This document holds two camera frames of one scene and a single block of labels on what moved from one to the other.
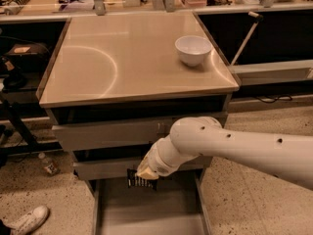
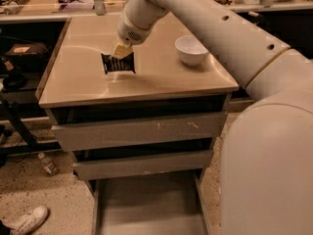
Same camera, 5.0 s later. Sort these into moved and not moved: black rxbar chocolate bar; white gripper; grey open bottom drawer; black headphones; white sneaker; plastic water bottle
Moved: white gripper; black rxbar chocolate bar
Not moved: white sneaker; grey open bottom drawer; black headphones; plastic water bottle
